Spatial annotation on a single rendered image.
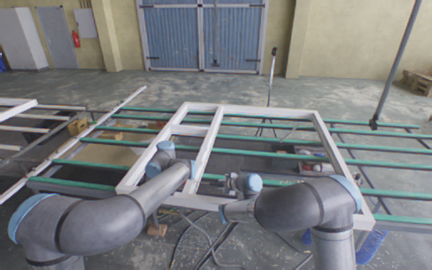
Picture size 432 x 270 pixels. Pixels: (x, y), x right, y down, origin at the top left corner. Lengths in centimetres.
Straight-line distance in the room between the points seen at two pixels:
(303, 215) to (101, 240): 46
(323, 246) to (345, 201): 14
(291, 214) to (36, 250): 57
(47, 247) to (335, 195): 67
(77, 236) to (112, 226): 7
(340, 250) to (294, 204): 18
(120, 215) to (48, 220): 14
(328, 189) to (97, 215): 55
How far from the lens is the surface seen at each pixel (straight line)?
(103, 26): 847
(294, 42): 721
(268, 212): 62
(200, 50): 761
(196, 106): 256
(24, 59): 1066
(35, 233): 60
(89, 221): 54
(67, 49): 999
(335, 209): 65
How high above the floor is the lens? 189
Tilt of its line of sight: 30 degrees down
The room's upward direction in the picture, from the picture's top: straight up
